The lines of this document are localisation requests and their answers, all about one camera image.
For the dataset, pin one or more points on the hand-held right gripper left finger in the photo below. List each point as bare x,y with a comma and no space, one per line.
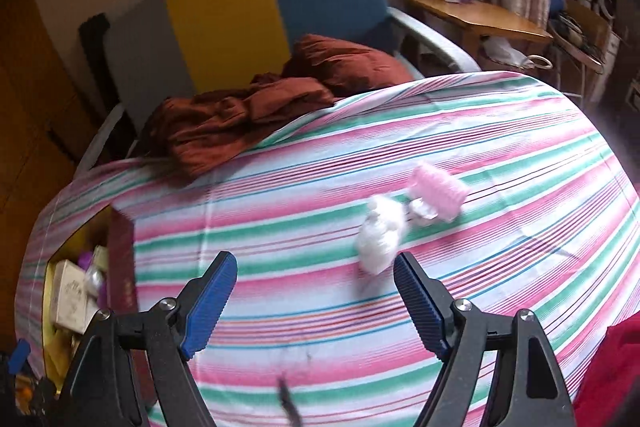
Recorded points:
210,302

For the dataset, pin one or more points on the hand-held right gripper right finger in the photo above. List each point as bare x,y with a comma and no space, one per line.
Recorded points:
425,307

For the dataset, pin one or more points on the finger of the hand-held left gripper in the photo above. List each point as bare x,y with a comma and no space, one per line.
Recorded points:
21,354

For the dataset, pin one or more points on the white cardboard box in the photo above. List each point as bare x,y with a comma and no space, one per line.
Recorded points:
70,292

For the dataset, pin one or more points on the white plastic bag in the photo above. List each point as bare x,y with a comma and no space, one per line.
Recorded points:
380,237
95,282

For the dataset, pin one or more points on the gold metal tin box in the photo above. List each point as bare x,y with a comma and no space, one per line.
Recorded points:
125,267

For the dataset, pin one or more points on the purple plastic bag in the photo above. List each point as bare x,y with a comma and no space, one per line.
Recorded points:
86,262

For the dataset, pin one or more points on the small cream green box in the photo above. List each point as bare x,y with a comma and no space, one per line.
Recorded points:
101,261

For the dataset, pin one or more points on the pink ribbed soft roll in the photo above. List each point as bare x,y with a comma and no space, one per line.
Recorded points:
440,192

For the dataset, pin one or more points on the pink green striped tablecloth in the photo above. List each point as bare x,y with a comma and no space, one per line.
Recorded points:
300,207

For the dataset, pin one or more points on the brown red garment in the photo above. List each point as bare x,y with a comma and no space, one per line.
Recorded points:
240,117

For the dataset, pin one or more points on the person's red clothing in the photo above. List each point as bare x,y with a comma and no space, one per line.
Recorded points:
615,372

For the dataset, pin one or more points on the wooden wardrobe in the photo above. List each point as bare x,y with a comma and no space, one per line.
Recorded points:
25,107

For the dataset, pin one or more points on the white bag under table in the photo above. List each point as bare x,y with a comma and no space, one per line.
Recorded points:
502,49

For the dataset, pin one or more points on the grey yellow blue chair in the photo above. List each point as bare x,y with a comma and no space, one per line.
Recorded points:
220,32

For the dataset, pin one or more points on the wooden side table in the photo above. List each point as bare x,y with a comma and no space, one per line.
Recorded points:
480,14

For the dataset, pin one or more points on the cluttered metal rack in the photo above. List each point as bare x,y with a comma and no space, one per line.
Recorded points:
585,32

